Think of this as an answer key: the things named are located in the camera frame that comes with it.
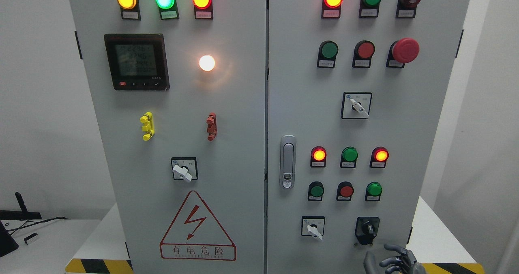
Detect white selector switch lower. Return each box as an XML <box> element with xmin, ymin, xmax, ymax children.
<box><xmin>300</xmin><ymin>216</ymin><xmax>326</xmax><ymax>241</ymax></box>

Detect green push button lower left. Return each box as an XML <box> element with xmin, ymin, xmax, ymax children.
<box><xmin>307</xmin><ymin>181</ymin><xmax>324</xmax><ymax>201</ymax></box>

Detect yellow black hazard tape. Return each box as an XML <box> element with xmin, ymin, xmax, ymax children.
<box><xmin>65</xmin><ymin>259</ymin><xmax>134</xmax><ymax>274</ymax></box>
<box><xmin>422</xmin><ymin>263</ymin><xmax>485</xmax><ymax>274</ymax></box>

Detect yellow black hazard tape right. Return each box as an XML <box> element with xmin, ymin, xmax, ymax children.
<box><xmin>422</xmin><ymin>263</ymin><xmax>485</xmax><ymax>274</ymax></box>

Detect yellow black hazard tape left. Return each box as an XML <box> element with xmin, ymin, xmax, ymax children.
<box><xmin>65</xmin><ymin>259</ymin><xmax>134</xmax><ymax>274</ymax></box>

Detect green lit indicator light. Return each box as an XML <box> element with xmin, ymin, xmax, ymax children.
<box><xmin>155</xmin><ymin>0</ymin><xmax>179</xmax><ymax>20</ymax></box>

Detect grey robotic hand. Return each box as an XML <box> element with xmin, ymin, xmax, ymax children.
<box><xmin>363</xmin><ymin>243</ymin><xmax>427</xmax><ymax>274</ymax></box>

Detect white selector switch left door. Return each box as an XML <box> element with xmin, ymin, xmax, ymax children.
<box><xmin>171</xmin><ymin>156</ymin><xmax>198</xmax><ymax>183</ymax></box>

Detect red push button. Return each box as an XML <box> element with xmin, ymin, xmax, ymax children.
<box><xmin>352</xmin><ymin>40</ymin><xmax>375</xmax><ymax>68</ymax></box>
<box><xmin>336</xmin><ymin>181</ymin><xmax>354</xmax><ymax>201</ymax></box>

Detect red push button upper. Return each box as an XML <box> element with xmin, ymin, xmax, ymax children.
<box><xmin>352</xmin><ymin>40</ymin><xmax>375</xmax><ymax>68</ymax></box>

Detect green indicator middle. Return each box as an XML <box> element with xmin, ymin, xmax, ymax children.
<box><xmin>340</xmin><ymin>146</ymin><xmax>358</xmax><ymax>168</ymax></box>

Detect black cable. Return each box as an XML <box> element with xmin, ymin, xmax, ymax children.
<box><xmin>4</xmin><ymin>216</ymin><xmax>70</xmax><ymax>237</ymax></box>

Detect red emergency stop button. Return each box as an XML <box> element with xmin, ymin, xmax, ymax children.
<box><xmin>386</xmin><ymin>37</ymin><xmax>420</xmax><ymax>69</ymax></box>

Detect green push button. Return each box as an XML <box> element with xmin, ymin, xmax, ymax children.
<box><xmin>365</xmin><ymin>182</ymin><xmax>383</xmax><ymax>202</ymax></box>
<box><xmin>317</xmin><ymin>40</ymin><xmax>339</xmax><ymax>69</ymax></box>
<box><xmin>307</xmin><ymin>181</ymin><xmax>324</xmax><ymax>201</ymax></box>

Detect red indicator light door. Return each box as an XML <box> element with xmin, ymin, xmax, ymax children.
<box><xmin>321</xmin><ymin>0</ymin><xmax>343</xmax><ymax>19</ymax></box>
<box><xmin>192</xmin><ymin>0</ymin><xmax>213</xmax><ymax>20</ymax></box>

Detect green push button lower right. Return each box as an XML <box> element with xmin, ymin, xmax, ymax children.
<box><xmin>365</xmin><ymin>182</ymin><xmax>383</xmax><ymax>202</ymax></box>

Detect red push button lower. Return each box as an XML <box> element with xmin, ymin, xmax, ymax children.
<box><xmin>336</xmin><ymin>181</ymin><xmax>354</xmax><ymax>201</ymax></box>

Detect black digital power meter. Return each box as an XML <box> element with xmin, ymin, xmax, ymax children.
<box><xmin>104</xmin><ymin>34</ymin><xmax>170</xmax><ymax>91</ymax></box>

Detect white selector switch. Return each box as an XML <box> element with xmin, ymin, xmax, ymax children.
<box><xmin>341</xmin><ymin>92</ymin><xmax>373</xmax><ymax>119</ymax></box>
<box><xmin>300</xmin><ymin>216</ymin><xmax>326</xmax><ymax>241</ymax></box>

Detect white glowing lamp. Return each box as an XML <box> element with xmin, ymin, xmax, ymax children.
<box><xmin>199</xmin><ymin>55</ymin><xmax>216</xmax><ymax>72</ymax></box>

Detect red lit indicator middle left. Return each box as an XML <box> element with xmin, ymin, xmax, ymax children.
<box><xmin>310</xmin><ymin>146</ymin><xmax>327</xmax><ymax>167</ymax></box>

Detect grey electrical control cabinet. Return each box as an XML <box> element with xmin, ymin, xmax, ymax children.
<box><xmin>70</xmin><ymin>0</ymin><xmax>469</xmax><ymax>274</ymax></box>

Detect black router with antenna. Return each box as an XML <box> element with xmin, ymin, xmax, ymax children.
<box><xmin>0</xmin><ymin>192</ymin><xmax>41</xmax><ymax>220</ymax></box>

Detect red indicator light left door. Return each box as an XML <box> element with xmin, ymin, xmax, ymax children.
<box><xmin>192</xmin><ymin>0</ymin><xmax>213</xmax><ymax>20</ymax></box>

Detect yellow indicator light top left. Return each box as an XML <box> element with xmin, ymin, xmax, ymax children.
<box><xmin>117</xmin><ymin>0</ymin><xmax>141</xmax><ymax>20</ymax></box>

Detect black rotary knob switch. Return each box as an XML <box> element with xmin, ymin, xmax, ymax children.
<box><xmin>355</xmin><ymin>217</ymin><xmax>380</xmax><ymax>246</ymax></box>

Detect small black white usb dongle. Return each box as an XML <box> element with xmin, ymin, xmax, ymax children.
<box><xmin>24</xmin><ymin>233</ymin><xmax>39</xmax><ymax>245</ymax></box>

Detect red indicator middle right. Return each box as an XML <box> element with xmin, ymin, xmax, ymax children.
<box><xmin>369</xmin><ymin>147</ymin><xmax>389</xmax><ymax>168</ymax></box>

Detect green indicator light top right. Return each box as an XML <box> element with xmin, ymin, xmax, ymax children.
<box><xmin>358</xmin><ymin>0</ymin><xmax>381</xmax><ymax>18</ymax></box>

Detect silver door handle lock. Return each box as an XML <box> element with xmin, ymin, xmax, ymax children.
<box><xmin>280</xmin><ymin>135</ymin><xmax>296</xmax><ymax>189</ymax></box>

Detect white selector switch upper right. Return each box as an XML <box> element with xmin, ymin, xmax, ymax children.
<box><xmin>341</xmin><ymin>92</ymin><xmax>373</xmax><ymax>119</ymax></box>

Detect green push button upper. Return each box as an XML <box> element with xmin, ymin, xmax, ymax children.
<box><xmin>317</xmin><ymin>40</ymin><xmax>339</xmax><ymax>69</ymax></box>

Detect dark red buzzer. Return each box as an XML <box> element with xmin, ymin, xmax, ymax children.
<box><xmin>395</xmin><ymin>0</ymin><xmax>421</xmax><ymax>19</ymax></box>

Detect red high voltage warning sticker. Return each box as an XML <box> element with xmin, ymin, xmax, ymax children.
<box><xmin>160</xmin><ymin>191</ymin><xmax>236</xmax><ymax>261</ymax></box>

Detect red indicator light right door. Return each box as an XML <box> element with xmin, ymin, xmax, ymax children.
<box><xmin>321</xmin><ymin>0</ymin><xmax>343</xmax><ymax>19</ymax></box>

